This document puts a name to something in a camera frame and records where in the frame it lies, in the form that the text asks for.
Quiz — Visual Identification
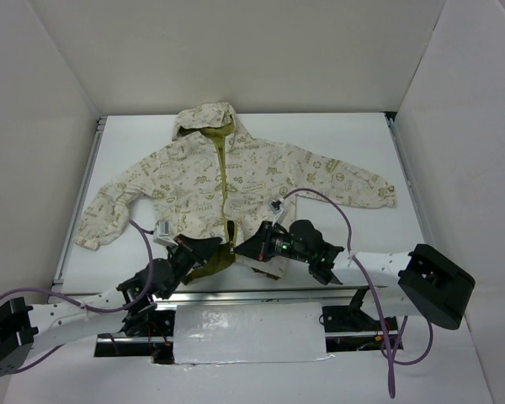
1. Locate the aluminium table edge rail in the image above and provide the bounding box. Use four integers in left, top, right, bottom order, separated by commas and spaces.
93, 287, 384, 364

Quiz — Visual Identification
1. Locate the cream green printed hooded jacket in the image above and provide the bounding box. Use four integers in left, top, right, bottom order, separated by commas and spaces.
75, 103, 396, 282

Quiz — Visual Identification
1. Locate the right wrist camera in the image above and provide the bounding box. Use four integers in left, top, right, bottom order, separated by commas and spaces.
268, 198, 288, 226

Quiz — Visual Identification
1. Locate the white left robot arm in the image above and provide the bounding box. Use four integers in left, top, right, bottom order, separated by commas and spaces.
0, 235, 221, 377

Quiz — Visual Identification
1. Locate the purple cable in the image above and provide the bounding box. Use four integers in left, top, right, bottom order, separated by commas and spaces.
0, 218, 169, 375
277, 187, 434, 399

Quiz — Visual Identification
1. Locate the white foil covered board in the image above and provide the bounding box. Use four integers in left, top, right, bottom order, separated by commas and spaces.
173, 302, 328, 364

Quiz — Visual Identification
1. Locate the aluminium frame rail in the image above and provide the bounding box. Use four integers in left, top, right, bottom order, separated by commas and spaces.
383, 111, 435, 247
52, 116, 108, 286

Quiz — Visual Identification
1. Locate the left aluminium frame rail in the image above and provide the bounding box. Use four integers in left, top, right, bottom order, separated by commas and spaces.
52, 116, 108, 286

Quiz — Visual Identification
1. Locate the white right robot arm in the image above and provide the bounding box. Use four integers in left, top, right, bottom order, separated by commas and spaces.
235, 220, 476, 330

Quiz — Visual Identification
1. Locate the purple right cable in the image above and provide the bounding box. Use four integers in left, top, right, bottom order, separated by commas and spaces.
277, 187, 434, 399

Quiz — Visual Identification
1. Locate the right aluminium frame rail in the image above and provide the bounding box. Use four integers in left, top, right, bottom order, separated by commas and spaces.
383, 111, 435, 247

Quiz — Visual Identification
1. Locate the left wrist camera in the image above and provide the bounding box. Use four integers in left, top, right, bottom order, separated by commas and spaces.
152, 221, 174, 247

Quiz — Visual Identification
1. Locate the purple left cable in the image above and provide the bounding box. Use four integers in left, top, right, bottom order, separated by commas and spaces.
0, 218, 169, 375

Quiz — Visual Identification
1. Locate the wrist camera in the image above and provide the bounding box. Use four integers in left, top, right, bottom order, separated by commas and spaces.
152, 221, 174, 247
268, 198, 288, 226

